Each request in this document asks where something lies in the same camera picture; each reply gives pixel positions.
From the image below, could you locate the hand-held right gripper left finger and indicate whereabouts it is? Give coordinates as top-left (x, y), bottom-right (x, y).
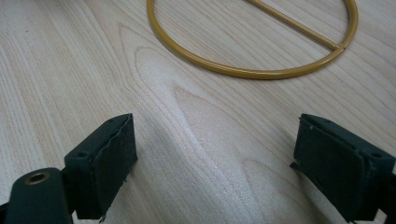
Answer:
top-left (64, 113), bottom-right (138, 220)

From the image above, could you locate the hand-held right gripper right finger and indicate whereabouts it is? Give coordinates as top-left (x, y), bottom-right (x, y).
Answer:
top-left (290, 113), bottom-right (396, 223)

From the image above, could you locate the gold metal ring stand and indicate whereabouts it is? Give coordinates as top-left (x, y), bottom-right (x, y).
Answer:
top-left (146, 0), bottom-right (360, 80)

